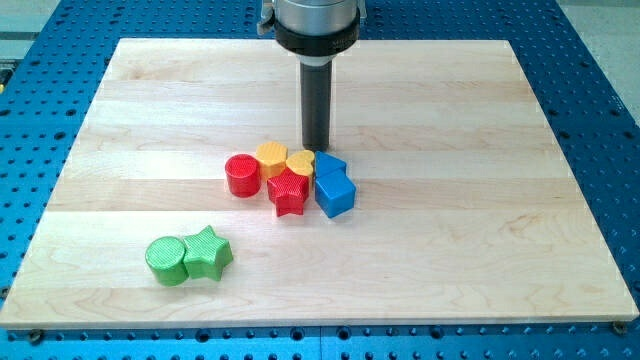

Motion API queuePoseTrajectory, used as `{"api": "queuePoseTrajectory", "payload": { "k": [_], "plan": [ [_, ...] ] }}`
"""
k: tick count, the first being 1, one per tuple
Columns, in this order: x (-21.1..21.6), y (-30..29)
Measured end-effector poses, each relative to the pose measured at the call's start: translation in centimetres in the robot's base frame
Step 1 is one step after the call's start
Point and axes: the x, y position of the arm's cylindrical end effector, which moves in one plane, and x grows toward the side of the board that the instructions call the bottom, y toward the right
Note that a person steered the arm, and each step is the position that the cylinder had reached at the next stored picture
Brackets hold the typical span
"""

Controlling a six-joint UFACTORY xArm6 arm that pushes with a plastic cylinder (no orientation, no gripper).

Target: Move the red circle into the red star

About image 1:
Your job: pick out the red cylinder block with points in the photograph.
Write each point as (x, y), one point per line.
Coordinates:
(243, 175)

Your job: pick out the blue cube block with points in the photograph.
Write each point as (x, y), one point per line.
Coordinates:
(335, 193)

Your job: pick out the green cylinder block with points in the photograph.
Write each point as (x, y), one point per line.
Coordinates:
(164, 257)

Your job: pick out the blue perforated metal table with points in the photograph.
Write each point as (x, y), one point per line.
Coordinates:
(51, 90)

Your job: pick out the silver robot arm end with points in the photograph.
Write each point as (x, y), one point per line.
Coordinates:
(316, 31)

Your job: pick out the red star block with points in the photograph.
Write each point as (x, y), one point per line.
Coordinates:
(288, 192)

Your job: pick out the yellow pentagon block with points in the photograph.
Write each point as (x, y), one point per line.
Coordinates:
(271, 157)

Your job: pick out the green star block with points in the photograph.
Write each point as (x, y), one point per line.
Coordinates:
(207, 254)

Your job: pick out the light wooden board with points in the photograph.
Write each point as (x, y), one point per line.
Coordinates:
(466, 209)

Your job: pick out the blue triangle block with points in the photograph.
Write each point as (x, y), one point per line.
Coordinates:
(326, 164)

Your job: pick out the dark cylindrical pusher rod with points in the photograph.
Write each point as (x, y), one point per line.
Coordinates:
(315, 84)

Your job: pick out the yellow heart block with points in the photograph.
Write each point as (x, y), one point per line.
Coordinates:
(302, 163)

